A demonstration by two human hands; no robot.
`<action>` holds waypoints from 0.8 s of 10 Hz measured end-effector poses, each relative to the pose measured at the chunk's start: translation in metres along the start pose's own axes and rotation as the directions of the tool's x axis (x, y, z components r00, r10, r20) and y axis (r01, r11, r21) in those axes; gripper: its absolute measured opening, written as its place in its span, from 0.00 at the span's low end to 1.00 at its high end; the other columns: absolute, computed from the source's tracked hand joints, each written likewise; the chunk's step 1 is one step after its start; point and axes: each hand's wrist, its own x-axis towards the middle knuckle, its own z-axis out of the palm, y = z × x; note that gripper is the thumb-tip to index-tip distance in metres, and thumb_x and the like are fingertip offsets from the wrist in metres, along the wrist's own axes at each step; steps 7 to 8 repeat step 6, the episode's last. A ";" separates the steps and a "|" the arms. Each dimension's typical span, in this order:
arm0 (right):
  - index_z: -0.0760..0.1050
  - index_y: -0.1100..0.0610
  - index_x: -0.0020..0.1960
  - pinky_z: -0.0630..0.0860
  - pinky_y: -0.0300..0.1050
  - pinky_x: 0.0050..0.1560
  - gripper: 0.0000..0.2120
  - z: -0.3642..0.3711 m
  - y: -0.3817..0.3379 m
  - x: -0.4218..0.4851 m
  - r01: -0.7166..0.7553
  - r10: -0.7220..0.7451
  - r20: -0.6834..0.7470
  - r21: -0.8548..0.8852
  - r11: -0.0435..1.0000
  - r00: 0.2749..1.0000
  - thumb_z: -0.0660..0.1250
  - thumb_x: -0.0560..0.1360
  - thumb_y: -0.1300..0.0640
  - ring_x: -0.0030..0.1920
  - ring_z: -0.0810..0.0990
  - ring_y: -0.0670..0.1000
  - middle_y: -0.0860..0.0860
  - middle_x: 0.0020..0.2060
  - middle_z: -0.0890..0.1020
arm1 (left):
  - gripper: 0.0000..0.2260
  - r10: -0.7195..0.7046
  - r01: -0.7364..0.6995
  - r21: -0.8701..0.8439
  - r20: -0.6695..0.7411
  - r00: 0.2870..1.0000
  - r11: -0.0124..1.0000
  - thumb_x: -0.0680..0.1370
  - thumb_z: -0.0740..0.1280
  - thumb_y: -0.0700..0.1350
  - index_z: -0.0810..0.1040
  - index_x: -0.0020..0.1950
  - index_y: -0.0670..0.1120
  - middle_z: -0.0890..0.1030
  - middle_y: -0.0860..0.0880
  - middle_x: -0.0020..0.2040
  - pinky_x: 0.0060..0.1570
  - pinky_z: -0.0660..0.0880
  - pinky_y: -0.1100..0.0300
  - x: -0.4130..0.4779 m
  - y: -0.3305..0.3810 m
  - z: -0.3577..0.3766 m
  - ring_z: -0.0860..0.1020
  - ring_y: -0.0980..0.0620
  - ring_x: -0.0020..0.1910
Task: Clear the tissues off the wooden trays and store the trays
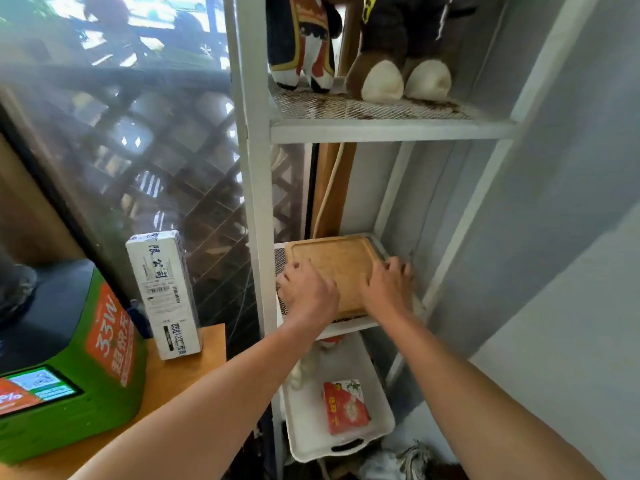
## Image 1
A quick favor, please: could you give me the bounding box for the person's right hand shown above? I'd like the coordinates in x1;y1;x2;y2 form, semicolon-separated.
359;255;415;325

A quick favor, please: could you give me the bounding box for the brown wooden plank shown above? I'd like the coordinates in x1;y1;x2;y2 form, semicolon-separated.
309;142;359;241

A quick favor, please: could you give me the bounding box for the person's left forearm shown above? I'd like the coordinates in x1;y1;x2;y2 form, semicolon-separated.
69;317;331;480

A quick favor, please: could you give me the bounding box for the black plant pot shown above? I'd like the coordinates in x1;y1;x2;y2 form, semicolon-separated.
0;244;39;328

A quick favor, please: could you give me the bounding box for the wooden tray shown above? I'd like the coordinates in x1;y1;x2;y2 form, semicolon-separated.
283;234;393;321

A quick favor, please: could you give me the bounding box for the red tissue pack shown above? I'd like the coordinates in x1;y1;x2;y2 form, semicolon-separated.
322;378;373;437

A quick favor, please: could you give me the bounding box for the green power bank kiosk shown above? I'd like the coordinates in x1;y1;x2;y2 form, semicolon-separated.
0;259;149;465

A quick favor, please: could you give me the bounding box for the blue red white plush toy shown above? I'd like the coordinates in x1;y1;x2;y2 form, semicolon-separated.
265;0;345;94

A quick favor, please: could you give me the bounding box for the brown plush toy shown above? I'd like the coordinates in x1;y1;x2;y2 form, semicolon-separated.
345;0;481;104

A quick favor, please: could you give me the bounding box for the person's right forearm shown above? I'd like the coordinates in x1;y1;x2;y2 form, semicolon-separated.
375;312;606;480

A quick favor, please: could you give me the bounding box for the white metal shelf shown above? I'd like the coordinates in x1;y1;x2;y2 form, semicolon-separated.
222;0;601;480

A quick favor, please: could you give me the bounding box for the white plastic tray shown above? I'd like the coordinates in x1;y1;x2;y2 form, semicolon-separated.
281;333;397;464

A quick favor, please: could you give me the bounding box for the person's left hand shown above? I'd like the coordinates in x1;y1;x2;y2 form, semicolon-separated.
275;259;341;331

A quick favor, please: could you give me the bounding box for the white long carton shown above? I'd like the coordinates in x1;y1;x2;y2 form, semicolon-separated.
125;229;203;361

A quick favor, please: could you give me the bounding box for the beige ceramic vase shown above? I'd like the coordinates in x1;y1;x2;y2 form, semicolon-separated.
287;344;321;391

